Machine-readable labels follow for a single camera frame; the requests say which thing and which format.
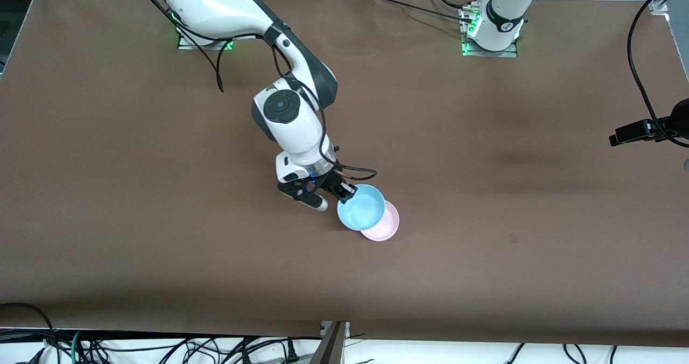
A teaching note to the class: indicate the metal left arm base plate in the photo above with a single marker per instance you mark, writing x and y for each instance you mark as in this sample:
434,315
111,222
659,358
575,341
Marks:
511,53

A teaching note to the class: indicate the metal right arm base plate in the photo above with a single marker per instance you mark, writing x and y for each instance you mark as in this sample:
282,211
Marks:
226,45

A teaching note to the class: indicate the pink bowl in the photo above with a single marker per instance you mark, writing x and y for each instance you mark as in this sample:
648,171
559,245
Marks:
388,226

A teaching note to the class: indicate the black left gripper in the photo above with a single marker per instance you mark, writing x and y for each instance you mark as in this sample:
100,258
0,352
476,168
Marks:
679,118

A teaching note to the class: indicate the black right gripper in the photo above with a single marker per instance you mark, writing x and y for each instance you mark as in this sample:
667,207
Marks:
330,180

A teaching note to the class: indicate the aluminium frame post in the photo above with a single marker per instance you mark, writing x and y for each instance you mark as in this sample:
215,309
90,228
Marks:
329,345

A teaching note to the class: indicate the brown table cover sheet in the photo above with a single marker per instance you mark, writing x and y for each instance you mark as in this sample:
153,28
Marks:
484,191

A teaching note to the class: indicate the blue bowl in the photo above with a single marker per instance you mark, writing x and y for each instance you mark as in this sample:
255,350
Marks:
361,209

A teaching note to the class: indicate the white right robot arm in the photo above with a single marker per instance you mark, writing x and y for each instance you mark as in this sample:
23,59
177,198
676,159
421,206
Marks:
215,8

